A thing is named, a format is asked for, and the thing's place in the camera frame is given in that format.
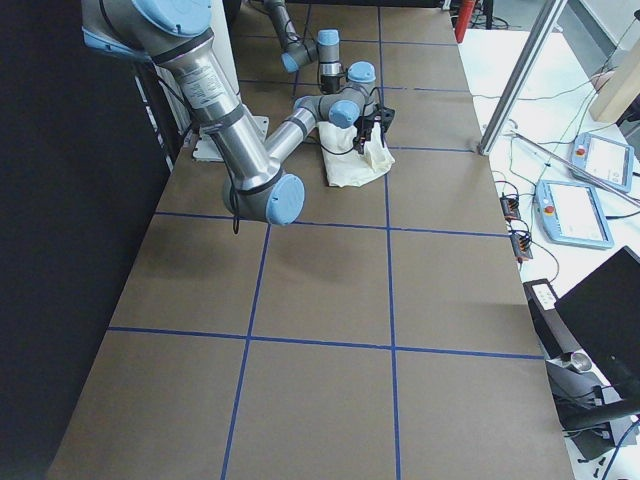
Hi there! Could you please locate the aluminium frame post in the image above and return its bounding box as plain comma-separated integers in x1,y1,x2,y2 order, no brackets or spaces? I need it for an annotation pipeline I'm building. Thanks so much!
478,0,568,156

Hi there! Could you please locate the teach pendant far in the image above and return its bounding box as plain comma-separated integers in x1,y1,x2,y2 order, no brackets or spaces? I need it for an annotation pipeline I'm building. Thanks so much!
571,133,635,193

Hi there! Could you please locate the teach pendant near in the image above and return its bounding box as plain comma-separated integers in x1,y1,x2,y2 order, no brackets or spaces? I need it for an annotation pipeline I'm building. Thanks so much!
534,180,614,250

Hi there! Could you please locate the metal cup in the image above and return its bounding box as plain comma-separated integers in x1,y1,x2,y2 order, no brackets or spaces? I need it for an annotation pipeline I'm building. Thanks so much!
560,351,593,374

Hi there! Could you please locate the white long-sleeve printed shirt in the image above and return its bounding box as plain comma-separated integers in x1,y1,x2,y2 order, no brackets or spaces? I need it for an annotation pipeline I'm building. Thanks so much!
317,122,395,187

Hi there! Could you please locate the white central pillar with base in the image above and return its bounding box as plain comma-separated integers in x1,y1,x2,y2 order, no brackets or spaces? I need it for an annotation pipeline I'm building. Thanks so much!
189,1,267,172

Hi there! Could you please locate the reacher grabber stick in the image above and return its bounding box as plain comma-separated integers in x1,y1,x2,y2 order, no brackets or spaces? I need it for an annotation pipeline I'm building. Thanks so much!
510,130,640,207

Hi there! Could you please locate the red cylinder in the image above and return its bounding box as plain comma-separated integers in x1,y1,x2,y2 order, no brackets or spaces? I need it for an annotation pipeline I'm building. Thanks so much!
454,0,476,44

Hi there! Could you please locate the wooden beam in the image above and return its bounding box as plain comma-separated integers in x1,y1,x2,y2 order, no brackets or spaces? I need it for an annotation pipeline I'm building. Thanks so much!
589,0,640,122

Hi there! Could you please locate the black box with label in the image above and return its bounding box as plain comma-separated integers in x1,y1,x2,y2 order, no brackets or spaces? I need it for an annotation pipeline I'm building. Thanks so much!
523,279,586,364

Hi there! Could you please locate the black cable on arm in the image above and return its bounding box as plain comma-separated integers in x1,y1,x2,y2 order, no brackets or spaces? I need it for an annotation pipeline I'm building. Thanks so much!
227,84,386,236

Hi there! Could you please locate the black laptop monitor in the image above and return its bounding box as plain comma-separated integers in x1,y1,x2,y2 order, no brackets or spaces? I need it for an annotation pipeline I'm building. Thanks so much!
555,246,640,398

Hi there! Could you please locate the teach pendant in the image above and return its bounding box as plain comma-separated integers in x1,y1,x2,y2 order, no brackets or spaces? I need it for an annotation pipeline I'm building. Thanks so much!
534,180,614,250
571,133,635,193

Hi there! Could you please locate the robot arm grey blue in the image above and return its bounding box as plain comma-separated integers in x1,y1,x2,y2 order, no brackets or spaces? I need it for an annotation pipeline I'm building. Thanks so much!
262,0,346,94
82,1,395,225

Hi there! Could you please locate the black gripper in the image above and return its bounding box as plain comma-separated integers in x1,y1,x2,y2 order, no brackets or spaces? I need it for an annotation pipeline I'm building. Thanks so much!
353,104,395,154
319,62,346,94

